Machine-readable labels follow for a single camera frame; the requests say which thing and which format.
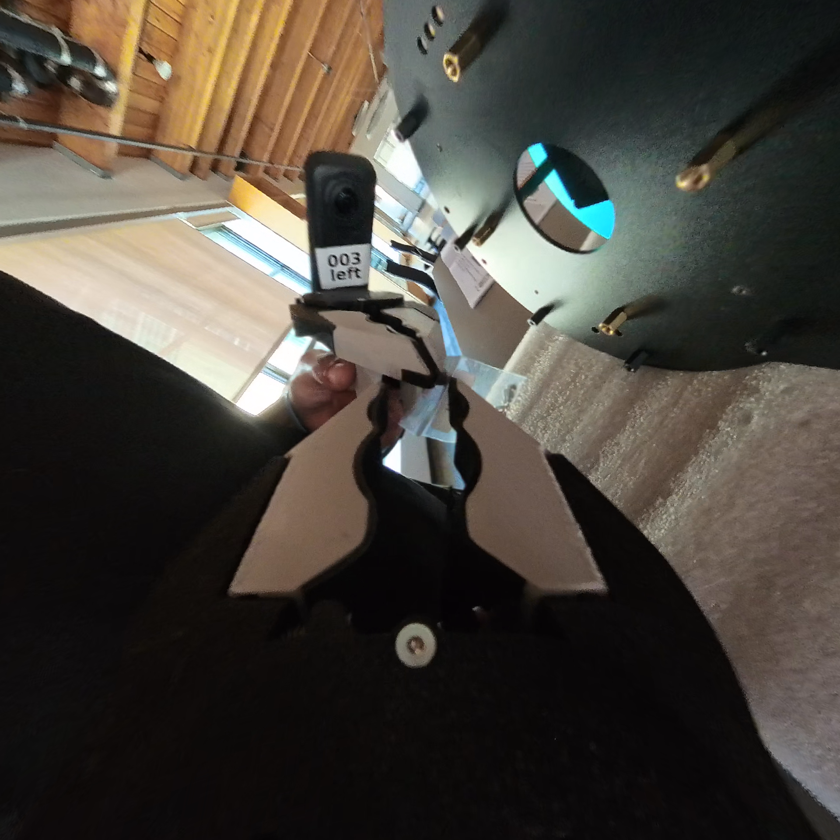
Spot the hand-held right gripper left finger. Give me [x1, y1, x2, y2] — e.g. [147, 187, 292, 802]
[227, 377, 398, 601]

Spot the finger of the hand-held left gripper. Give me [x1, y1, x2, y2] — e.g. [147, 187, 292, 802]
[382, 305, 455, 389]
[331, 320, 437, 385]

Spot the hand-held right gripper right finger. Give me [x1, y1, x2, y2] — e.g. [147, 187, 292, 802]
[438, 377, 608, 599]

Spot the clear zip bag with screws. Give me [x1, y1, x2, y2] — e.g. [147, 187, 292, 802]
[399, 356, 527, 439]

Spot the blue toy robot arm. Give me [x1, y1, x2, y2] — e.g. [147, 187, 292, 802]
[381, 0, 840, 375]

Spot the person's left hand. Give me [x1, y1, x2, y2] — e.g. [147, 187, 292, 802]
[287, 351, 404, 455]

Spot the instruction booklet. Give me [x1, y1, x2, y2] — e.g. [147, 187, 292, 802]
[441, 246, 496, 309]

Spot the white foam sheet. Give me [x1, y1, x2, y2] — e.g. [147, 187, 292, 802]
[505, 322, 840, 802]

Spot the thin metal ceiling rod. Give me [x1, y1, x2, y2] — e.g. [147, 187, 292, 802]
[0, 113, 290, 173]

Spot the ceiling pipe bundle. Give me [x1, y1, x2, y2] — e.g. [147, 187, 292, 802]
[0, 13, 120, 107]

